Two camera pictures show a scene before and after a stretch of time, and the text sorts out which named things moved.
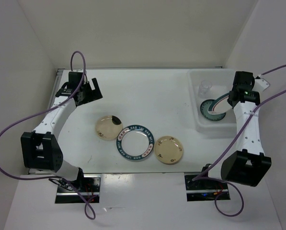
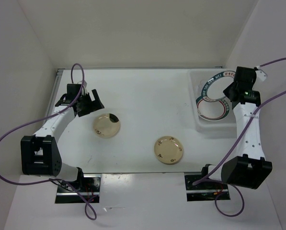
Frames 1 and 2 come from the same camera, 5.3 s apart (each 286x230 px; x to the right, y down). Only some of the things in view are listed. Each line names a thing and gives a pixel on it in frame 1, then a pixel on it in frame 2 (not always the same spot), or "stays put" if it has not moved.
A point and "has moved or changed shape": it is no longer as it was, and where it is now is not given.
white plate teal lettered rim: x=135 y=142 to x=213 y=90
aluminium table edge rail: x=60 y=74 stays put
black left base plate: x=90 y=188 stays put
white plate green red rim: x=220 y=105 has moved or changed shape
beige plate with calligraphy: x=168 y=150 stays put
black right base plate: x=199 y=191 stays put
